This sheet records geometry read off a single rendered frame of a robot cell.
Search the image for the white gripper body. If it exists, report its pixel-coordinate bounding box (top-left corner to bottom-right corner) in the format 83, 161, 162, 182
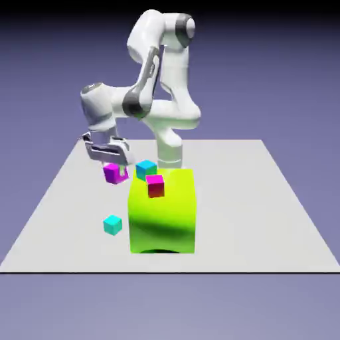
84, 139, 135, 167

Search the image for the small magenta cube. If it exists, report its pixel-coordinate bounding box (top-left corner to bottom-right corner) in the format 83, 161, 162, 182
103, 162, 129, 185

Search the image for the small blue cube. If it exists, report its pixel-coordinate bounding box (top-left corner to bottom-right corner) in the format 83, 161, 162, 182
135, 159, 158, 182

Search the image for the small red cube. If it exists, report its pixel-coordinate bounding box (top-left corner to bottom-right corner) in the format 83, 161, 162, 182
145, 174, 165, 199

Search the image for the small cyan cube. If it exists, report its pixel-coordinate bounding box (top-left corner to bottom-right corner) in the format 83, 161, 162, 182
102, 214, 124, 236

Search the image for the large lime green box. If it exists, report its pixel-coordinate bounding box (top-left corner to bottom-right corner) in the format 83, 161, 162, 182
127, 168, 197, 254

